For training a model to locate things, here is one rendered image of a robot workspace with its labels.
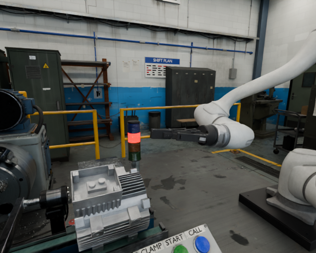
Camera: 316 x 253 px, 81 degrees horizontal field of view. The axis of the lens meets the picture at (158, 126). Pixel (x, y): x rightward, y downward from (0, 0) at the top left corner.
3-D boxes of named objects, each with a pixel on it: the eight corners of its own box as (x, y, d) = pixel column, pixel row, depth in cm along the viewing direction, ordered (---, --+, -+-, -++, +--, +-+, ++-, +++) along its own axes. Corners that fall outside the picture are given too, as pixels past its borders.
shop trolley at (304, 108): (330, 161, 347) (342, 108, 325) (287, 163, 338) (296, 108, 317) (306, 151, 398) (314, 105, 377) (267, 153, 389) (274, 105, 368)
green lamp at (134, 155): (130, 162, 86) (130, 153, 85) (127, 157, 91) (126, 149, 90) (142, 159, 89) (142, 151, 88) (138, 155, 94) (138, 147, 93)
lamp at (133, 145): (130, 153, 85) (130, 143, 84) (126, 149, 90) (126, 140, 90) (142, 151, 88) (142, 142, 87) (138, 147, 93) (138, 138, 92)
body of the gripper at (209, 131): (203, 123, 71) (183, 122, 67) (219, 127, 64) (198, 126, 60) (200, 142, 73) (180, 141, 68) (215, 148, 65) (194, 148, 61)
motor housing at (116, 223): (80, 264, 52) (74, 229, 42) (75, 205, 66) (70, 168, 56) (146, 240, 60) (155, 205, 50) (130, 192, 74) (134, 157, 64)
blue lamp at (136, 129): (129, 134, 83) (129, 124, 82) (126, 131, 89) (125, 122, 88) (142, 132, 86) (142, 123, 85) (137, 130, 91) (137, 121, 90)
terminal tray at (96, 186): (74, 220, 47) (71, 203, 43) (72, 186, 55) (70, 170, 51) (121, 208, 52) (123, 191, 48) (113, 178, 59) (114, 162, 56)
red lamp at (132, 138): (130, 143, 84) (129, 134, 83) (126, 140, 90) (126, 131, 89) (142, 142, 87) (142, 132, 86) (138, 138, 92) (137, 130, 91)
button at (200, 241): (197, 258, 36) (201, 255, 35) (190, 241, 38) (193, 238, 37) (209, 252, 37) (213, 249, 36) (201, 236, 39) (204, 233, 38)
